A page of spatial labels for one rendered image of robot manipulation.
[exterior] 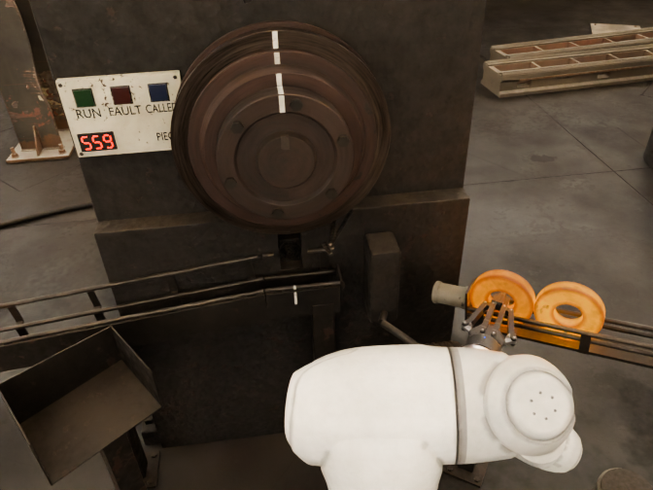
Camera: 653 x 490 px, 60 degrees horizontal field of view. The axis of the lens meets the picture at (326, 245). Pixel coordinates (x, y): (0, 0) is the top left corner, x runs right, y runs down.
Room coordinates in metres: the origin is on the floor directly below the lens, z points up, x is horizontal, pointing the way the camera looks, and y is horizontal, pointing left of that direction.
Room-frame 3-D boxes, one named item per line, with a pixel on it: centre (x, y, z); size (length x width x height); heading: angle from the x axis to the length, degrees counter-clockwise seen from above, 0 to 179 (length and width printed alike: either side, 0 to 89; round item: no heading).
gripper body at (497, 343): (0.92, -0.35, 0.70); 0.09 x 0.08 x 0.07; 151
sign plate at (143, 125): (1.22, 0.44, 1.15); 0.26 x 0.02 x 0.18; 96
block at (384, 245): (1.19, -0.14, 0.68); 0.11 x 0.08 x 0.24; 6
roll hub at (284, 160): (1.06, 0.08, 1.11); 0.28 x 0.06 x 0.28; 96
